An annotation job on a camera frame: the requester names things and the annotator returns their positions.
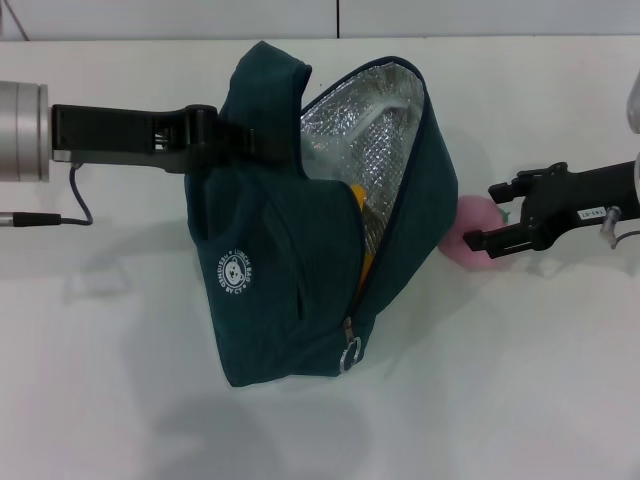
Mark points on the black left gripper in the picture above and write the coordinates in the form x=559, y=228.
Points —
x=110, y=132

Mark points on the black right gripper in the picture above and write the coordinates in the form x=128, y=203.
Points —
x=575, y=200

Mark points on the pink toy peach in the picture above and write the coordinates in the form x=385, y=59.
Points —
x=472, y=220

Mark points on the yellow banana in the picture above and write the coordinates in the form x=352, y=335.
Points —
x=359, y=197

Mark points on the dark teal lunch bag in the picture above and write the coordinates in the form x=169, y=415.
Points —
x=290, y=270

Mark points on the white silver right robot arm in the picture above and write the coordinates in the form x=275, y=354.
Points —
x=637, y=175

